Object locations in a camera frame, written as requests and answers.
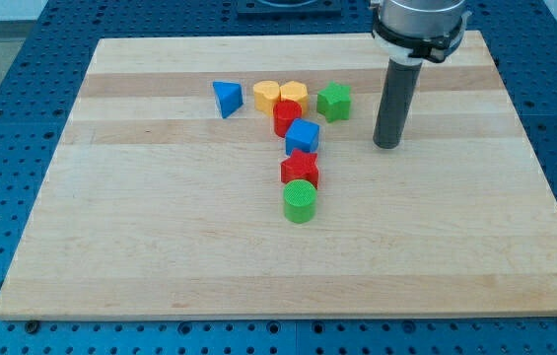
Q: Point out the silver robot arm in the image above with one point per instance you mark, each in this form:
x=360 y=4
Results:
x=413 y=31

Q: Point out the blue cube block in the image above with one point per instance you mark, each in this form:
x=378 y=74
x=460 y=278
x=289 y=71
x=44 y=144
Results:
x=302 y=135

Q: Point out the red star block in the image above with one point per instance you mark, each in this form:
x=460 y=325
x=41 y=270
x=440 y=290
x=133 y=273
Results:
x=300 y=165

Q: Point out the green cylinder block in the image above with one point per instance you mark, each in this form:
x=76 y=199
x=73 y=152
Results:
x=299 y=197

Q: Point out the red cylinder block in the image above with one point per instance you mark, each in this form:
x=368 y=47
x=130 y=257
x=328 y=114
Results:
x=284 y=113

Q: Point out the light wooden board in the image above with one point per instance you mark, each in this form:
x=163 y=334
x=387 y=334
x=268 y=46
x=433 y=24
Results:
x=155 y=207

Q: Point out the yellow heart block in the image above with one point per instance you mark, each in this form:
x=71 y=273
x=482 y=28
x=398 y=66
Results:
x=266 y=95

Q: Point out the yellow hexagon block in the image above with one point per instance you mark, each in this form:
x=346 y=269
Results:
x=296 y=92

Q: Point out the green star block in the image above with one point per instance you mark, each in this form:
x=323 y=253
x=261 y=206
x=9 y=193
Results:
x=334 y=102

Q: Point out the blue triangle block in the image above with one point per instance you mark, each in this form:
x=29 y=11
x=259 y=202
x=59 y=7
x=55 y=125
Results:
x=229 y=97

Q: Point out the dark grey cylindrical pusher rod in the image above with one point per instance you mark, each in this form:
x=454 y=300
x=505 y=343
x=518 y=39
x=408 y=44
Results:
x=398 y=90

